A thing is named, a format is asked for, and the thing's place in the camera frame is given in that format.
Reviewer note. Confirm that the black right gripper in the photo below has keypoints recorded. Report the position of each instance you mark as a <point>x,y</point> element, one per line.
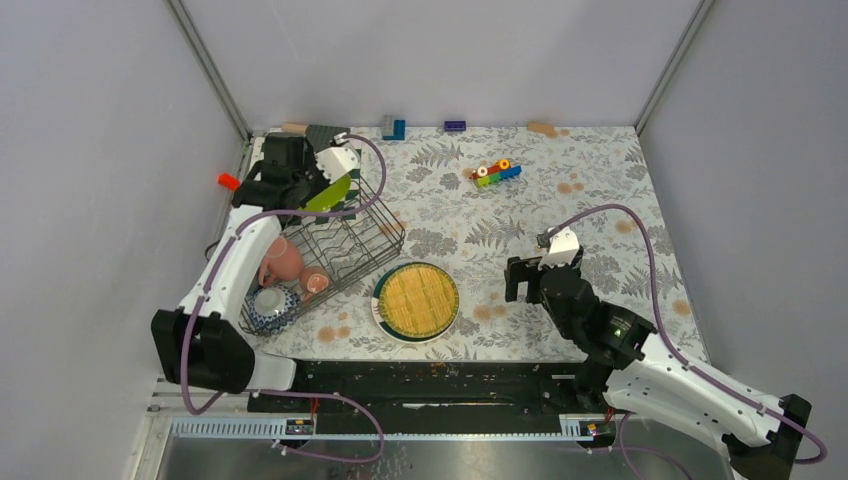
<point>520,270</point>

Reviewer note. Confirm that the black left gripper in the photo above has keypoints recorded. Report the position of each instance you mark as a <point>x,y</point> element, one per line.
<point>310,160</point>

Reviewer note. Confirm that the lime green plastic plate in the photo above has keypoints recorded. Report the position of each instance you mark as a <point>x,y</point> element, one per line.
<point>331,196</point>

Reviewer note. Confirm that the pink dotted mug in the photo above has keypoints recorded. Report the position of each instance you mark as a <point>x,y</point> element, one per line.
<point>313,281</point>

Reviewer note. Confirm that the green woven rim plate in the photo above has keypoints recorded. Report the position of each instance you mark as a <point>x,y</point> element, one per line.
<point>418,301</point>

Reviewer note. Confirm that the white plate teal rim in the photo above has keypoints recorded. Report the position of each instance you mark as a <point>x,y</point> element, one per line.
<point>378,311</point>

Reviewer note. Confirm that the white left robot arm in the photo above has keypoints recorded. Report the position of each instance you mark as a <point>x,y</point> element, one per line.
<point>198,342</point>

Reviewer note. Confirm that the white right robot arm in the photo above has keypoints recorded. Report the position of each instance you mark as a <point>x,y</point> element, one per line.
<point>629,367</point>

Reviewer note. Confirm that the wooden block left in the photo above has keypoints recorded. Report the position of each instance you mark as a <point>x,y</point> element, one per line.
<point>294,128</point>

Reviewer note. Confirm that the wooden block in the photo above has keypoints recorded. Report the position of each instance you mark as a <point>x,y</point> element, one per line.
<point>545,129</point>
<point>294,128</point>

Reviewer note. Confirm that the grey studded baseplate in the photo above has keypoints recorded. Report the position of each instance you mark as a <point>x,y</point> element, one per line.
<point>321,137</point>

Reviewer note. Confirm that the red small block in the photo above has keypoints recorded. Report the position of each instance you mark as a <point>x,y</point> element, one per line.
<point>228,182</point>

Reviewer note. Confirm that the green white checkered board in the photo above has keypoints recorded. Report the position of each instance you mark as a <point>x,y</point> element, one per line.
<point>297,173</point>

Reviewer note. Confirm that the colourful toy brick car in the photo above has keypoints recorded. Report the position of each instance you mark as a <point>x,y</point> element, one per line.
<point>502,169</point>

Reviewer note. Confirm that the grey and blue brick stack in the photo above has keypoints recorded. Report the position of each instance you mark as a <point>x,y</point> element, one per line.
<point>393,129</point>

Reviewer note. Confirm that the blue white patterned bowl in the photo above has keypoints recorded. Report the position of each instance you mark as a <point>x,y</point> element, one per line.
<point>272,309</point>

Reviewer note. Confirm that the wooden block right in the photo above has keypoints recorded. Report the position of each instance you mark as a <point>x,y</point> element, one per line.
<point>545,129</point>

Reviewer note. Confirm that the purple toy brick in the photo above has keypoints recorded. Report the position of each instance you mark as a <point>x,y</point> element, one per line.
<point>455,126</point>

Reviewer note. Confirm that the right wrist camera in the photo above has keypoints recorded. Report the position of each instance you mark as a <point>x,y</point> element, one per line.
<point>562,248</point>

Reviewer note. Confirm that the black wire dish rack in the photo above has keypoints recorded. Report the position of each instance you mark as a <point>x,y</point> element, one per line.
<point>357,240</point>

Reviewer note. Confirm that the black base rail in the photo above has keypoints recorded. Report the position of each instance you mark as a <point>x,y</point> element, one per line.
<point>433,398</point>

